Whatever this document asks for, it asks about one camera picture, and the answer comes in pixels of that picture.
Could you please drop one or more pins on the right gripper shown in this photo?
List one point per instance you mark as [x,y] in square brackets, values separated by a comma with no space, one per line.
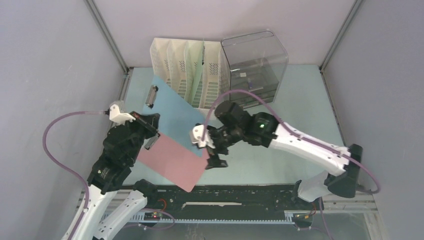
[214,161]

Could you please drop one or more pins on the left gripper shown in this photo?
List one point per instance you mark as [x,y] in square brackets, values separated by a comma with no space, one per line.
[150,122]

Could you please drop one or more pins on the blue folder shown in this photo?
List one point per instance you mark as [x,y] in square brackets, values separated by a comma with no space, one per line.
[177,117]

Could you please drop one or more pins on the pink folder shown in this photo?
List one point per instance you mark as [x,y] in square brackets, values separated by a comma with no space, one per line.
[175,162]

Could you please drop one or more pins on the green clipboard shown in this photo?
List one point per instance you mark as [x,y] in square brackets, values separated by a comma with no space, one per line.
[193,58]

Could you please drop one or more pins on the smoky transparent drawer cabinet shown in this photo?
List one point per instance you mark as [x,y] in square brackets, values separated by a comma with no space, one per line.
[259,57]

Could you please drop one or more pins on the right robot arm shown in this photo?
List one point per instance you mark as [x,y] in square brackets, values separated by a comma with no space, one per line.
[340,163]

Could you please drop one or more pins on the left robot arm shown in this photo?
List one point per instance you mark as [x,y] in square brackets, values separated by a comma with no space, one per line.
[121,148]

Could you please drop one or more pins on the white file organizer rack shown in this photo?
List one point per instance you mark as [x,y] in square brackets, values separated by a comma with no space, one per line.
[168,63]

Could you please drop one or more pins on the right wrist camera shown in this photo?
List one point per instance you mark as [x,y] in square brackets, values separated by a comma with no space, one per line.
[199,136]

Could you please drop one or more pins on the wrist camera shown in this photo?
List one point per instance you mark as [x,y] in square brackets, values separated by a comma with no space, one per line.
[199,136]
[117,113]

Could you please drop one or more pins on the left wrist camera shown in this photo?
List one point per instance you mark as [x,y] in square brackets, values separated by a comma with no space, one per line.
[117,113]

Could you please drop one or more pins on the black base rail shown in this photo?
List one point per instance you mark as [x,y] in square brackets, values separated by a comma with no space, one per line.
[231,202]

